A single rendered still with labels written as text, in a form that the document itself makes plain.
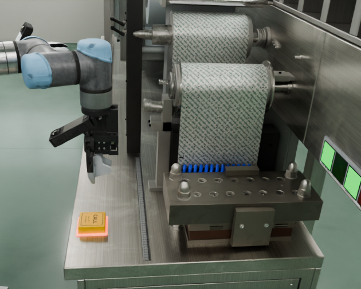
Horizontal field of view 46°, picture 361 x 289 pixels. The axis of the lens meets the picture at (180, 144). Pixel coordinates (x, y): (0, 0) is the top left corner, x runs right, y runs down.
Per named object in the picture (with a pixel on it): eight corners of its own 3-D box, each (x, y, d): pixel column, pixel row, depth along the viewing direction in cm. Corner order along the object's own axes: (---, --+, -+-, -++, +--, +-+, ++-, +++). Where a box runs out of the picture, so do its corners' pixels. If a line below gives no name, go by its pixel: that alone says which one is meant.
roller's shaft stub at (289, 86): (262, 91, 126) (265, 77, 124) (285, 91, 127) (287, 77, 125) (267, 96, 122) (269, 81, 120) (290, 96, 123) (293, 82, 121)
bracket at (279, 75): (269, 75, 124) (269, 69, 123) (287, 76, 125) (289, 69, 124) (274, 81, 120) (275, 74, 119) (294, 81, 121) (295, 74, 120)
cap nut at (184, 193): (175, 193, 110) (176, 178, 108) (189, 192, 111) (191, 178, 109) (177, 201, 107) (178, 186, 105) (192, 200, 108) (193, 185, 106)
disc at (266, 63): (271, 115, 117) (254, 110, 131) (273, 115, 117) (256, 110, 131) (274, 59, 114) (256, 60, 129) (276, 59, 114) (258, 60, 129)
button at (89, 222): (80, 218, 120) (79, 211, 119) (105, 218, 121) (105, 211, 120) (78, 234, 114) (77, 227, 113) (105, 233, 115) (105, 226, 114)
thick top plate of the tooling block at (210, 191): (162, 191, 122) (163, 172, 120) (296, 188, 128) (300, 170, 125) (168, 225, 108) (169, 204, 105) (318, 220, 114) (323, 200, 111)
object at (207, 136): (177, 167, 124) (180, 107, 116) (255, 166, 128) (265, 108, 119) (177, 168, 124) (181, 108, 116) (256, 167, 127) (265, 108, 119)
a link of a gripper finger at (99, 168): (112, 188, 109) (111, 156, 105) (87, 189, 108) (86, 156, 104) (112, 182, 112) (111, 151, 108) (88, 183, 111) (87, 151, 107)
